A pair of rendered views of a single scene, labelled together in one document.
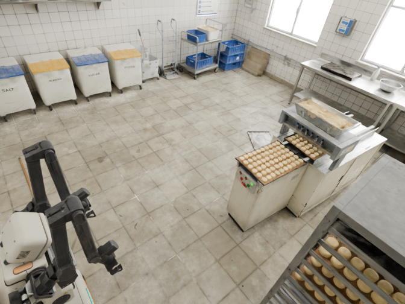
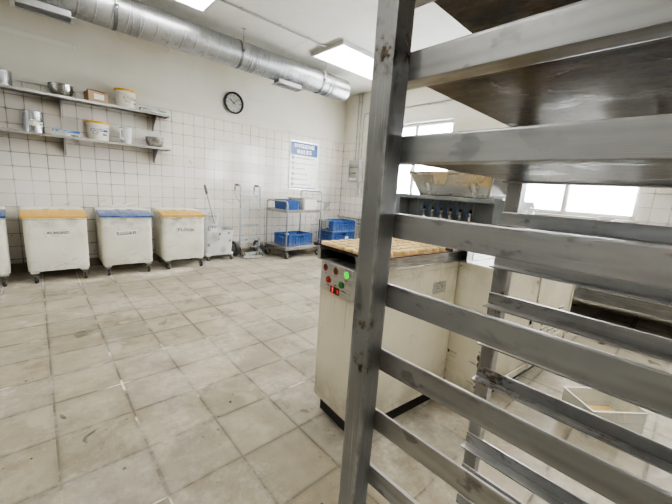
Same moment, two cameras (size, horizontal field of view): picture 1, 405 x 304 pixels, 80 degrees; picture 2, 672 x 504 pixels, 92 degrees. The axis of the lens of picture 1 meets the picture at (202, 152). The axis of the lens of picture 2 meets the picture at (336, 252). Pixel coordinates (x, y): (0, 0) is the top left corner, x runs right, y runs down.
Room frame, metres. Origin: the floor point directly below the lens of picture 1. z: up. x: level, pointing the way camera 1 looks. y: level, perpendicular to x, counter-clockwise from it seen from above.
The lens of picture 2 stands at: (0.14, -0.44, 1.18)
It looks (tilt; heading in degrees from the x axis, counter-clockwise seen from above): 11 degrees down; 0
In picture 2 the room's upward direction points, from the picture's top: 4 degrees clockwise
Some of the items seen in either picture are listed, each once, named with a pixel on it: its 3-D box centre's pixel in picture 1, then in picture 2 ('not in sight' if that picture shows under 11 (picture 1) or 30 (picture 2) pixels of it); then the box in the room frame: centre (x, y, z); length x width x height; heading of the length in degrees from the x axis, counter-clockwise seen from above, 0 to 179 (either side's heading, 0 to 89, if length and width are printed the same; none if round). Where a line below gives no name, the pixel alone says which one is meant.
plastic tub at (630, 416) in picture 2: not in sight; (600, 412); (1.75, -1.93, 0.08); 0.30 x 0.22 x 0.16; 93
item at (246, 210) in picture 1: (264, 188); (387, 328); (1.83, -0.74, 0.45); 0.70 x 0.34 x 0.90; 128
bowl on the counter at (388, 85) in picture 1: (389, 86); not in sight; (3.96, -2.92, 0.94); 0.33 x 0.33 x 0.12
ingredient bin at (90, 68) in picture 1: (91, 74); (124, 239); (4.17, 2.25, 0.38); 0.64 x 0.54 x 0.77; 42
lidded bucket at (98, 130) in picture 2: not in sight; (98, 131); (4.20, 2.51, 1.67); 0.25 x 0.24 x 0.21; 133
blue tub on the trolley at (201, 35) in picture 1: (196, 35); (286, 204); (5.63, 0.46, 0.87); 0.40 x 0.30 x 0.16; 46
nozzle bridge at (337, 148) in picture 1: (313, 136); (454, 225); (2.14, -1.14, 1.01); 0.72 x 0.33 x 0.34; 38
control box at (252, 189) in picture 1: (246, 180); (338, 279); (1.60, -0.45, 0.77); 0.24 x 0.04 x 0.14; 38
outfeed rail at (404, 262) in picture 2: (325, 151); (483, 250); (2.09, -1.32, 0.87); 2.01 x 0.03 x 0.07; 128
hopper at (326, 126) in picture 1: (322, 117); (459, 185); (2.14, -1.14, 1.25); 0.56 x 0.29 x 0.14; 38
